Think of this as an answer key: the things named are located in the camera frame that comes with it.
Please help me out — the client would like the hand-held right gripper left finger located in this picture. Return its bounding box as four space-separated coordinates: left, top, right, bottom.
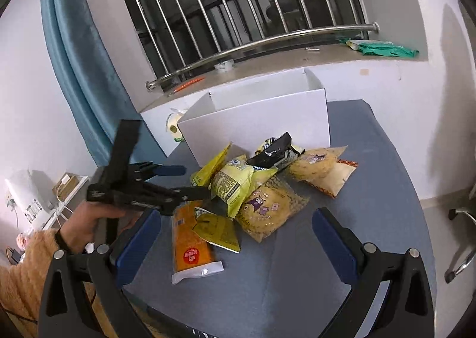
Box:
37 208 162 338

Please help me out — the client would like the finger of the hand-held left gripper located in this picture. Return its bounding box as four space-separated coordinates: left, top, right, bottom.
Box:
126 184 209 217
128 161 187 180

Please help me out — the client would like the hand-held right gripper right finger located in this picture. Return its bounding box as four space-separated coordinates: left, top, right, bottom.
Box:
311 207 436 338

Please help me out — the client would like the tall yellow snack packet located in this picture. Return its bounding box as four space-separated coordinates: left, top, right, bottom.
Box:
190 142 233 188

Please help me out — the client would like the small yellow snack packet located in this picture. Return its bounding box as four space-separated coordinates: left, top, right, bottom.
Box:
193 208 242 254

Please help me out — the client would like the orange snack packet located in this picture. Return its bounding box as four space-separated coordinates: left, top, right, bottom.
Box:
171 200 224 284

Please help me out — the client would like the yellow-green snack packet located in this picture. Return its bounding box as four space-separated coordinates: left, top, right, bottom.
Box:
210 154 279 219

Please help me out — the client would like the tan cookie packet purple figure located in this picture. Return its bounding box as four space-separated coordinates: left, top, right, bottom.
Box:
235 174 310 244

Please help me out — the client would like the tan cookie packet orange edge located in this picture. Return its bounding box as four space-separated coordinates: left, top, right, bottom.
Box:
284 145 359 198

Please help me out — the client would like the black snack packet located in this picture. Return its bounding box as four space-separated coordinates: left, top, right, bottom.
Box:
246 132 306 171

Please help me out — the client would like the white cardboard box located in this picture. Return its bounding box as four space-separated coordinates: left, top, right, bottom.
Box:
177 67 331 168

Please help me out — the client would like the person's left forearm fuzzy sleeve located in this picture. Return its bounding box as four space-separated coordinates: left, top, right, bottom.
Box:
0 228 98 338

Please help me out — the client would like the person's left hand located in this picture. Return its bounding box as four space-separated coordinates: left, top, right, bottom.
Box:
59 201 141 255

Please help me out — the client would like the tape roll with green edge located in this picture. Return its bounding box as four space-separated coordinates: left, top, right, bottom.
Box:
165 108 188 142

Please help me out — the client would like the small brown cardboard box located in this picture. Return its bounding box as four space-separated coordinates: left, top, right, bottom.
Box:
52 172 84 201

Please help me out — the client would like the grey fabric table cover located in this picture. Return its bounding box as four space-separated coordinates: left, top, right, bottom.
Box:
98 99 437 338

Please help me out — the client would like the white appliance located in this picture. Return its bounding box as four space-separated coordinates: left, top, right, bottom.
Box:
4 169 56 229

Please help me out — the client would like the orange pen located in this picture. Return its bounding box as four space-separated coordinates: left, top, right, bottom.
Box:
174 77 206 92

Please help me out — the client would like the blue curtain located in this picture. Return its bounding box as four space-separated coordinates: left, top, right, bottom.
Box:
40 0 168 168

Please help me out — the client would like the office chair base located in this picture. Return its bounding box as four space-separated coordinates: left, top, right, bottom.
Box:
444 174 476 284

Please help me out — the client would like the beige windowsill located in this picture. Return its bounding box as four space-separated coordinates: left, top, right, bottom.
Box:
139 40 428 114

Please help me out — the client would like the metal window grille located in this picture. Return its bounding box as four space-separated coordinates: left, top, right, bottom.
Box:
104 0 380 91

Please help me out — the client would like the green plastic bag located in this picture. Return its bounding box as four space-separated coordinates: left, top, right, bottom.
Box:
346 38 420 59

